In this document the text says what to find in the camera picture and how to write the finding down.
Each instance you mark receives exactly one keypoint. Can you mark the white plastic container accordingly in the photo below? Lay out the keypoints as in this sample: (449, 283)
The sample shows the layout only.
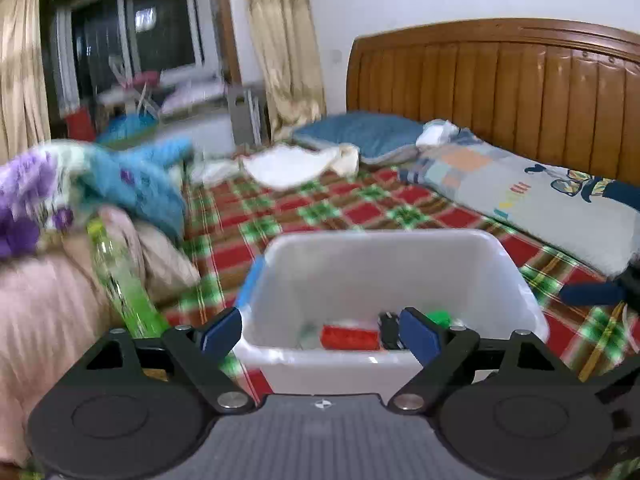
(350, 270)

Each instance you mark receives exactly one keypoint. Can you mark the purple floral blanket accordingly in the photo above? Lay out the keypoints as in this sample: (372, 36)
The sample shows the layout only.
(25, 185)

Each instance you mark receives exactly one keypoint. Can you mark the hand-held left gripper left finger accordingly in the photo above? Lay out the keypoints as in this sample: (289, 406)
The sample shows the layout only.
(220, 332)

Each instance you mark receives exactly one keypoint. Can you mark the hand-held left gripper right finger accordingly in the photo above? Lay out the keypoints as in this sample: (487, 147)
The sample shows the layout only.
(420, 335)

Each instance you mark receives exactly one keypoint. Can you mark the window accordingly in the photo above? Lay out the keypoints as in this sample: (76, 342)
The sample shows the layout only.
(150, 25)

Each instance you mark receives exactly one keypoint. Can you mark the pale folded bedding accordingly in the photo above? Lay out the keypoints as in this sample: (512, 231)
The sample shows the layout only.
(192, 96)

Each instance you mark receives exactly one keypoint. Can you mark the green plastic bottle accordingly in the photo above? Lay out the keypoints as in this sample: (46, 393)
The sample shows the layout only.
(120, 280)

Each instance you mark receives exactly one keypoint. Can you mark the cartoon print pillow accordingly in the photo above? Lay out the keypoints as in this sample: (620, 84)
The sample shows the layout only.
(525, 195)

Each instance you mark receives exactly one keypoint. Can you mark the wall socket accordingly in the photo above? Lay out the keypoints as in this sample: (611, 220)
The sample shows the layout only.
(337, 54)

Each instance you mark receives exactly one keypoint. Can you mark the white towel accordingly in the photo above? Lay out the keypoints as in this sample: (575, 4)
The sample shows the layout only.
(285, 167)

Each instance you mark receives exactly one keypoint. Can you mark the blue pillow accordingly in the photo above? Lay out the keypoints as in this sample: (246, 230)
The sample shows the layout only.
(360, 135)

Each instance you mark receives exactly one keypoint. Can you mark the black toy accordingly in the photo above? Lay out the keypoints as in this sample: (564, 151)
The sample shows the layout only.
(388, 330)

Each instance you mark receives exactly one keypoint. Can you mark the wooden headboard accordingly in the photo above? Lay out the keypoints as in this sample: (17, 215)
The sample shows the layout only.
(500, 85)

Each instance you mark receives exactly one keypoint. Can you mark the red container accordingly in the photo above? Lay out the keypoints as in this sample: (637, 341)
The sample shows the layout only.
(80, 125)

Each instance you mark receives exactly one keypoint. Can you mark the red green plaid bed sheet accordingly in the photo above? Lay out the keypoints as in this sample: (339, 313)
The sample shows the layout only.
(350, 210)

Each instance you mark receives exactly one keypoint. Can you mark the red toy brick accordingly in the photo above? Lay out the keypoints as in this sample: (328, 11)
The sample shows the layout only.
(350, 338)

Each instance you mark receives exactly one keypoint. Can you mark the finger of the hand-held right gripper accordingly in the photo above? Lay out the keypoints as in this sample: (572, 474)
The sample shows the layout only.
(590, 294)
(615, 372)

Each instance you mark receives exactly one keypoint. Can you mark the teal basket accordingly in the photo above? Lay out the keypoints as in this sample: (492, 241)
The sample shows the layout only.
(125, 130)

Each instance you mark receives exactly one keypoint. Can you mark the yellow patterned curtain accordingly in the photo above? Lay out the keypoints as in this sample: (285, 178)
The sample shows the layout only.
(20, 70)
(285, 50)

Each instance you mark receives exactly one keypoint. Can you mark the pink-topped folding rack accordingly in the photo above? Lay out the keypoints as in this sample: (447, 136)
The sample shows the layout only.
(142, 85)

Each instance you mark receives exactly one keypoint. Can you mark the small white cloth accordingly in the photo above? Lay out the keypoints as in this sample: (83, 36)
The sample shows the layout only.
(437, 132)

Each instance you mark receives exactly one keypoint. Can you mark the green toy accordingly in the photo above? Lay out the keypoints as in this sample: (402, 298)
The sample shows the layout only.
(440, 317)

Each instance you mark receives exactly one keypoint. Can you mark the grey folding stand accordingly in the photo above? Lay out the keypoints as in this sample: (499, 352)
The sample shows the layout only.
(244, 115)

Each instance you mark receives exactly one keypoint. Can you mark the blue plush blanket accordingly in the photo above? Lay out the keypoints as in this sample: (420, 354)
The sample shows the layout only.
(135, 180)

